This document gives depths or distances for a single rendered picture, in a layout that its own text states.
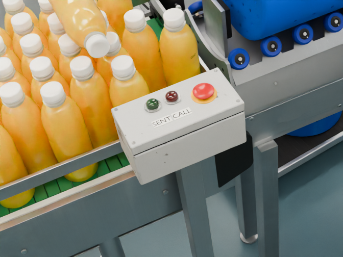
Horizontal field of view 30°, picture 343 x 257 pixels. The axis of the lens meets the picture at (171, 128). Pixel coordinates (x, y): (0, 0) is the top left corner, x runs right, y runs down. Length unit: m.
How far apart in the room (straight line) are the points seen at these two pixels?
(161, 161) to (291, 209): 1.24
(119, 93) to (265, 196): 0.71
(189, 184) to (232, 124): 0.17
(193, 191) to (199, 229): 0.13
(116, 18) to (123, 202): 0.38
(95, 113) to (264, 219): 0.78
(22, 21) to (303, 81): 0.60
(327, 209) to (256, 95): 0.95
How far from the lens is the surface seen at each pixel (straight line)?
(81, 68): 1.13
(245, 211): 2.02
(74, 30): 1.14
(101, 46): 1.11
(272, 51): 1.34
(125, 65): 1.12
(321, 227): 2.21
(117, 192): 1.25
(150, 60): 1.25
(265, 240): 1.91
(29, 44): 1.22
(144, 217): 1.34
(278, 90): 1.40
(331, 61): 1.44
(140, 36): 1.22
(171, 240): 2.21
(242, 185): 1.90
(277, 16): 1.26
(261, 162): 1.62
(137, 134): 1.02
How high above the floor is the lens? 1.85
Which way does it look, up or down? 47 degrees down
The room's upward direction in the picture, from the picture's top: 11 degrees counter-clockwise
